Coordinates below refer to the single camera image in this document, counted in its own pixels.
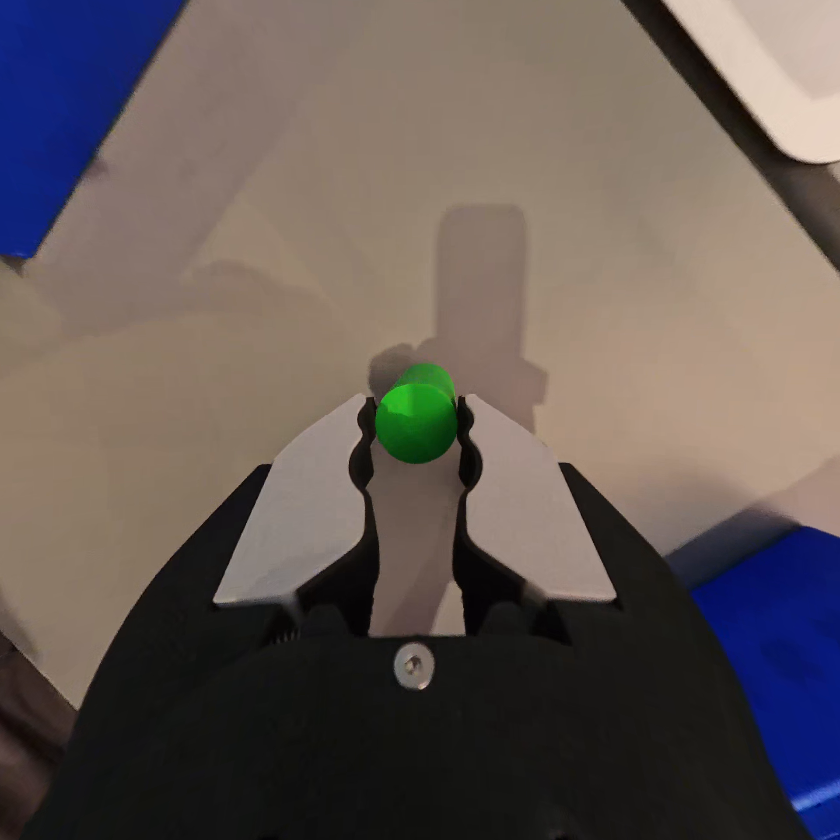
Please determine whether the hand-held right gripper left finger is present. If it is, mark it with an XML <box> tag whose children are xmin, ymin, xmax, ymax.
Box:
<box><xmin>213</xmin><ymin>392</ymin><xmax>380</xmax><ymax>609</ymax></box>

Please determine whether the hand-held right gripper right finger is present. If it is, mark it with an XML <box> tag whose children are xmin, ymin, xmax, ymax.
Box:
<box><xmin>452</xmin><ymin>392</ymin><xmax>619</xmax><ymax>606</ymax></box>

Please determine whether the green cylinder block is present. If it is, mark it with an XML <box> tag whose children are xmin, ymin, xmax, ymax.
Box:
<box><xmin>373</xmin><ymin>363</ymin><xmax>462</xmax><ymax>468</ymax></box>

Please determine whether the blue plastic bin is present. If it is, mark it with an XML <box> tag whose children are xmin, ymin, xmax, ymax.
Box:
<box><xmin>688</xmin><ymin>527</ymin><xmax>840</xmax><ymax>823</ymax></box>
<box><xmin>0</xmin><ymin>0</ymin><xmax>193</xmax><ymax>261</ymax></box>

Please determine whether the wooden document stand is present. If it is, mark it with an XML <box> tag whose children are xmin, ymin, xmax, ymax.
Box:
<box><xmin>662</xmin><ymin>0</ymin><xmax>840</xmax><ymax>166</ymax></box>

